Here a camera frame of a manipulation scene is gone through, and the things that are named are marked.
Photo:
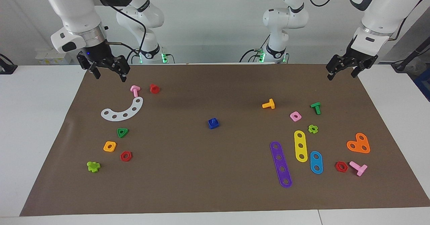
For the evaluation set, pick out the lime green cross nut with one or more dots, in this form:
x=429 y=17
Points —
x=316 y=130

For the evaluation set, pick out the black table clamp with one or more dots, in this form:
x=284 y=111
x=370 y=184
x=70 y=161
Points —
x=6 y=67

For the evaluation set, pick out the white curved hole plate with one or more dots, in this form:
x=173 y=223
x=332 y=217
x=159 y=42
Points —
x=129 y=112

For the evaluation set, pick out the blue two hole plate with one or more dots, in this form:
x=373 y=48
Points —
x=316 y=162

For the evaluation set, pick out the orange plastic screw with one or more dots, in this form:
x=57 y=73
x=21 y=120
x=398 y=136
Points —
x=270 y=104

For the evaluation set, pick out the blue crate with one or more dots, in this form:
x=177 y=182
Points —
x=424 y=84

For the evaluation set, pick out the orange square nut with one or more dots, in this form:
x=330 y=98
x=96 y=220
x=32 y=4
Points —
x=105 y=149

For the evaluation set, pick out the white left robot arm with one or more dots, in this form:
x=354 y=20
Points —
x=383 y=13

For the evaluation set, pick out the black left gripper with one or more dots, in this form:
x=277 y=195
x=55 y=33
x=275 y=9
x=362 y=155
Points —
x=352 y=59

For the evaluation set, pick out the white cardboard box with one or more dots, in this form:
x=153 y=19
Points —
x=53 y=57

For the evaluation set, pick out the brown paper mat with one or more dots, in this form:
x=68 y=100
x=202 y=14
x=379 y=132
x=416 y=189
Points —
x=201 y=168

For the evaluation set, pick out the pink plastic screw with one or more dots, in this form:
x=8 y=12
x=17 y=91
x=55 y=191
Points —
x=361 y=169
x=135 y=90

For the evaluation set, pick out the red hexagon nut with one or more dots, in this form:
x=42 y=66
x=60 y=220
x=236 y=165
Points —
x=341 y=171
x=126 y=160

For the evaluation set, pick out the pink square nut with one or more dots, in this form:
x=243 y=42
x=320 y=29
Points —
x=291 y=115

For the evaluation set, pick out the black stand leg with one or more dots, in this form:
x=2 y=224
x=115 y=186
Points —
x=413 y=55

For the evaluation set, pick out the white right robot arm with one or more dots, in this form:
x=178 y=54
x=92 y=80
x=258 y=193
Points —
x=77 y=6

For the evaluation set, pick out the green triangle nut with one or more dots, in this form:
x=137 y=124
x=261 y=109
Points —
x=123 y=135

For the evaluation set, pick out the orange three hole plate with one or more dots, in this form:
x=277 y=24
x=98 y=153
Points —
x=358 y=146

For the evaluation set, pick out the red plastic screw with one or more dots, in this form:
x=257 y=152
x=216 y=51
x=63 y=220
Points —
x=154 y=89

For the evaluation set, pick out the blue square nut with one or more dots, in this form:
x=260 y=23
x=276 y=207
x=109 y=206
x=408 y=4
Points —
x=215 y=126

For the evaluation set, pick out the purple four hole plate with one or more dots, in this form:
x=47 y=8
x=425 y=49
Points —
x=280 y=163

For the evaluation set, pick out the yellow three hole plate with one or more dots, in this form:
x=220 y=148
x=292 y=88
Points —
x=300 y=140

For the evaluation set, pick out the lime green cross screw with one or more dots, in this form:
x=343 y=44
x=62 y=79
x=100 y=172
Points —
x=93 y=167

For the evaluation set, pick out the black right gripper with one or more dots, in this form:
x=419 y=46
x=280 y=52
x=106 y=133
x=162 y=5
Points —
x=100 y=58

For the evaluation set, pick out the green plastic screw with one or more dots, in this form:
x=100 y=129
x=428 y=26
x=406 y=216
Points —
x=316 y=106

